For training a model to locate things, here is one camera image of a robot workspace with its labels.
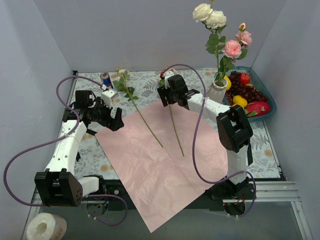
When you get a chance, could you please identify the black printed ribbon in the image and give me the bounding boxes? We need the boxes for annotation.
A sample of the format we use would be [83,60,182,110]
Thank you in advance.
[86,129,97,136]

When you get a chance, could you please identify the pink wrapping paper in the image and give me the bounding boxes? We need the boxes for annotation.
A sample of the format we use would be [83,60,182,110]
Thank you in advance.
[96,101,228,232]

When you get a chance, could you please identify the pink rose stem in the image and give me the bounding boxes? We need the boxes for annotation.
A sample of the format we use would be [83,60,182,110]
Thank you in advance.
[215,22,253,87]

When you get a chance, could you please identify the white rose stem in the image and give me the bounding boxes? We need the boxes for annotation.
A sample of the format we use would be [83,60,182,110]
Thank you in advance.
[192,0,227,86]

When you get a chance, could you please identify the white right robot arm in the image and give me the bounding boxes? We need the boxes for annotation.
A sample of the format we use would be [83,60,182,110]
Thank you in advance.
[157,72,253,199]

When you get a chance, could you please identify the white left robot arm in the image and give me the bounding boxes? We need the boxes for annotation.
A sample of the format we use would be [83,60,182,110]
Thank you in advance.
[34,89,124,207]

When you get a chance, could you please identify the white ribbed ceramic vase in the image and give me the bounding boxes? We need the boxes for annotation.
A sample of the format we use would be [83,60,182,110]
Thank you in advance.
[206,79,227,104]

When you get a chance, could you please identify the peach bud stem middle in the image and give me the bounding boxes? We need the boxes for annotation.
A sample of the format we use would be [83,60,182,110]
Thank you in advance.
[158,67,185,157]

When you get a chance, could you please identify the floral patterned table mat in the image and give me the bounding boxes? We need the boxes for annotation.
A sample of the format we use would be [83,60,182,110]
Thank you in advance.
[67,71,281,181]

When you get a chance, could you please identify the cream bud stem left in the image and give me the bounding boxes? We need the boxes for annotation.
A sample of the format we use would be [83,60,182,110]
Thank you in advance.
[112,67,164,148]

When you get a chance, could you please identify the red bull drink can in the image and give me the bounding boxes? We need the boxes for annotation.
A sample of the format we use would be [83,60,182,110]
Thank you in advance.
[100,72,114,89]

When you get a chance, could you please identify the yellow pepper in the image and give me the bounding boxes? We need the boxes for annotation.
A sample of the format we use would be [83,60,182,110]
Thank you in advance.
[224,75,232,91]

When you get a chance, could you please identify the yellow lemon lower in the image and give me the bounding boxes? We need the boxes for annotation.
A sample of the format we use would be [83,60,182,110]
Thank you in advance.
[232,104,245,109]

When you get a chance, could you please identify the yellow lemon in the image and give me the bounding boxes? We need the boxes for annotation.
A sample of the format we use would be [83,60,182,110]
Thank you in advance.
[232,104,245,109]
[232,95,248,108]

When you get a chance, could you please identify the dark purple grape bunch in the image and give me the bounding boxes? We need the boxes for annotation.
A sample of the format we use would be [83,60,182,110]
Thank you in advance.
[225,71,268,105]

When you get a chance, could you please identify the yellow lemon upper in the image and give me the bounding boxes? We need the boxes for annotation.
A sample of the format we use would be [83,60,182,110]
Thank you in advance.
[232,95,248,108]

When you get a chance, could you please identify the red apple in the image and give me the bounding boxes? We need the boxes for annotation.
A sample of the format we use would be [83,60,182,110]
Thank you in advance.
[239,72,251,85]

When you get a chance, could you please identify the pink dragon fruit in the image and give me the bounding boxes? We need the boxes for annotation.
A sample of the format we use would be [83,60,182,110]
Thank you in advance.
[244,101,271,118]

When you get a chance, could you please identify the teal plastic fruit tray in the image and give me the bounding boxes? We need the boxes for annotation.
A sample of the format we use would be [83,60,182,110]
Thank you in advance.
[223,66,277,122]

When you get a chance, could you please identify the white toilet paper roll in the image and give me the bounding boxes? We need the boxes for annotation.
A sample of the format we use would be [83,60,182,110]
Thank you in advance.
[26,212,67,240]

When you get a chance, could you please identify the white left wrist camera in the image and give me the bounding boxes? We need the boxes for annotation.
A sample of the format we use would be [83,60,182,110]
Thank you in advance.
[100,89,119,108]

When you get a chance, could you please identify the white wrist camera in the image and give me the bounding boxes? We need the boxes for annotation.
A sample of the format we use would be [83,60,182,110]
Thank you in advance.
[100,89,119,108]
[158,68,177,89]

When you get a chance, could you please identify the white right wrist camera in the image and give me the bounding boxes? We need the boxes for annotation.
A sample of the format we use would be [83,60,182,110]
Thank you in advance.
[158,68,177,89]

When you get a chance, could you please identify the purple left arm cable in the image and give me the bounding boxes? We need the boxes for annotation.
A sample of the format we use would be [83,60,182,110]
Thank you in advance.
[3,76,128,227]

